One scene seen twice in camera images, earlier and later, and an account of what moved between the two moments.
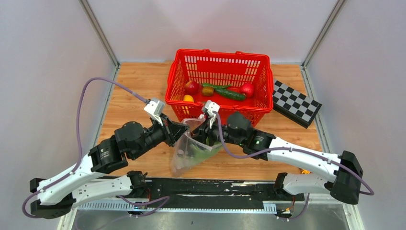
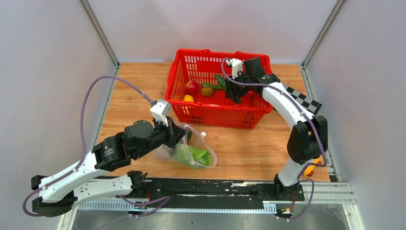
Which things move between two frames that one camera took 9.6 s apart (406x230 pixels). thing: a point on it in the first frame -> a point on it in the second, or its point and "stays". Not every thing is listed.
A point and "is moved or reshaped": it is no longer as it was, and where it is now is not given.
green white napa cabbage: x=200 y=154 is moved or reshaped
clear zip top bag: x=190 y=152 is moved or reshaped
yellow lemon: x=188 y=97 stays
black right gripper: x=204 y=131 -> x=232 y=91
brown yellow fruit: x=208 y=91 stays
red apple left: x=191 y=87 stays
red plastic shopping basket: x=236 y=81 stays
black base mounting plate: x=213 y=190 stays
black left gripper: x=172 y=131 stays
